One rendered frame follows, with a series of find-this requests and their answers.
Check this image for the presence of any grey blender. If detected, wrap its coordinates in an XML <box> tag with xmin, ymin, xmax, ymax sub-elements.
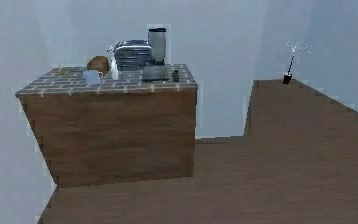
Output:
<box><xmin>141</xmin><ymin>27</ymin><xmax>170</xmax><ymax>82</ymax></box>

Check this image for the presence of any wooden counter with tiled top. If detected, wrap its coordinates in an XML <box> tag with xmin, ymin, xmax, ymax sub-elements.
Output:
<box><xmin>15</xmin><ymin>63</ymin><xmax>199</xmax><ymax>189</ymax></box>

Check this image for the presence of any silver toaster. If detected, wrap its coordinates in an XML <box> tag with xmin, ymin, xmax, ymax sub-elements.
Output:
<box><xmin>113</xmin><ymin>39</ymin><xmax>153</xmax><ymax>71</ymax></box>

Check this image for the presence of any clear glass bottle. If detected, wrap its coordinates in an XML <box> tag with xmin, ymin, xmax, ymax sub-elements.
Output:
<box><xmin>107</xmin><ymin>45</ymin><xmax>119</xmax><ymax>81</ymax></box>

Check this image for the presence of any pale blue mug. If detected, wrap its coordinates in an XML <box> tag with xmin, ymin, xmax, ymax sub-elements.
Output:
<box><xmin>83</xmin><ymin>69</ymin><xmax>104</xmax><ymax>87</ymax></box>

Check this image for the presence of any brown bread loaf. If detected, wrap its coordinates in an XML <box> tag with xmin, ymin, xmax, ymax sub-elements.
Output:
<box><xmin>86</xmin><ymin>55</ymin><xmax>110</xmax><ymax>76</ymax></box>

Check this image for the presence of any dark red pot with plant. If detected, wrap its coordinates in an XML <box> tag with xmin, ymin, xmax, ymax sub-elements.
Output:
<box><xmin>282</xmin><ymin>41</ymin><xmax>313</xmax><ymax>86</ymax></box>

